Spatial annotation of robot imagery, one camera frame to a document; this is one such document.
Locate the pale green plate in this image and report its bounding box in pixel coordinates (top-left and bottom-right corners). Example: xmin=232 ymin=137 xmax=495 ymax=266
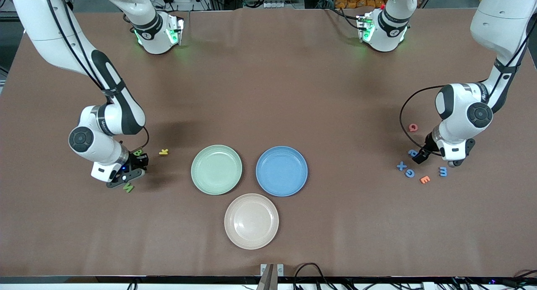
xmin=191 ymin=145 xmax=243 ymax=196

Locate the pale pink plate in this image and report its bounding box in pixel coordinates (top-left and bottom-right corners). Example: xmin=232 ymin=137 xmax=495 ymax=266
xmin=224 ymin=193 xmax=279 ymax=250

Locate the blue plate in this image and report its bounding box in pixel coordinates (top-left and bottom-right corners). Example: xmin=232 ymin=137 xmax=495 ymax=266
xmin=255 ymin=146 xmax=308 ymax=197

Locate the brown table cover sheet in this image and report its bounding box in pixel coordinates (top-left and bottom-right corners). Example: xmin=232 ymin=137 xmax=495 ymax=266
xmin=0 ymin=7 xmax=537 ymax=278

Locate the metal table clamp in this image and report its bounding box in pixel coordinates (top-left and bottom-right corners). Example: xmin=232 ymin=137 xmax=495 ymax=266
xmin=260 ymin=264 xmax=284 ymax=290

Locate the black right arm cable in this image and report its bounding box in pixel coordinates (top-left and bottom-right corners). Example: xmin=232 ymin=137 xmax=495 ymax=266
xmin=42 ymin=0 xmax=150 ymax=156

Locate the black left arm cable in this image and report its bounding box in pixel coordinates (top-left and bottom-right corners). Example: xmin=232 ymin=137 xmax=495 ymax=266
xmin=399 ymin=82 xmax=487 ymax=158

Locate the black looped cable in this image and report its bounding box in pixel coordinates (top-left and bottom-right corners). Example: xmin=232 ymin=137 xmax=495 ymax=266
xmin=293 ymin=262 xmax=336 ymax=290

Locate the black arm base cable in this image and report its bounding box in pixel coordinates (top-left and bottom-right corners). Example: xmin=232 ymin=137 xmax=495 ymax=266
xmin=321 ymin=0 xmax=363 ymax=30

